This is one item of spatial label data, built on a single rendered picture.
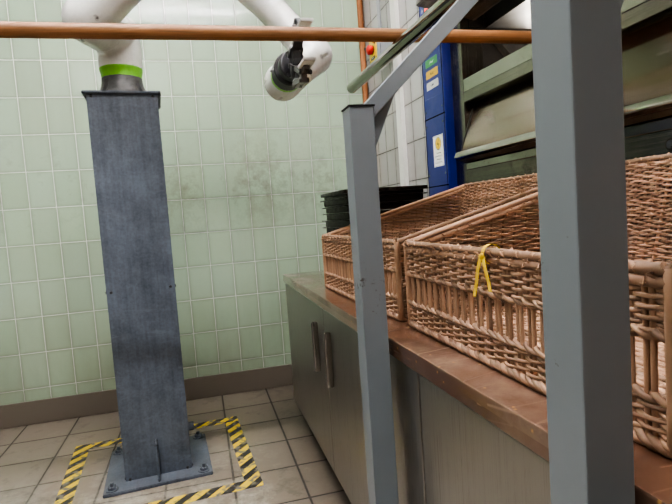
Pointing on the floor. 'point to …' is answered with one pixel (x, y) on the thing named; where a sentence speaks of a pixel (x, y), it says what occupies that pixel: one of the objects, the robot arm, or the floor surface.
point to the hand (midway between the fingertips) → (306, 42)
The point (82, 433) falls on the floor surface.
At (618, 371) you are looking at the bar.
